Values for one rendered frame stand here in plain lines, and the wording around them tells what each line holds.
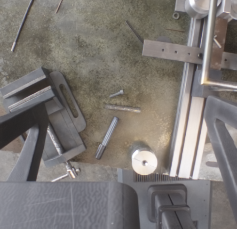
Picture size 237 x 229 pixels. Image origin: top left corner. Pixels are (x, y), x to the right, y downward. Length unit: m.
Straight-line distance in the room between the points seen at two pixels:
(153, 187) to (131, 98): 0.78
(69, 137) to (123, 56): 0.21
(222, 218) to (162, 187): 0.68
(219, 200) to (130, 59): 1.37
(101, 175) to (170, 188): 0.49
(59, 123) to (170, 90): 0.25
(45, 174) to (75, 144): 1.08
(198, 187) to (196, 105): 0.86
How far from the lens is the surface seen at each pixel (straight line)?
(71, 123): 0.45
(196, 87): 0.41
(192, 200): 1.28
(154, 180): 1.18
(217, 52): 0.41
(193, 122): 0.44
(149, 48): 0.41
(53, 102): 0.45
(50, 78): 0.46
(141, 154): 0.42
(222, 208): 1.70
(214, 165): 0.52
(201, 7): 0.40
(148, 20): 0.47
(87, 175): 1.46
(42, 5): 0.51
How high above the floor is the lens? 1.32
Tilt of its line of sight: 84 degrees down
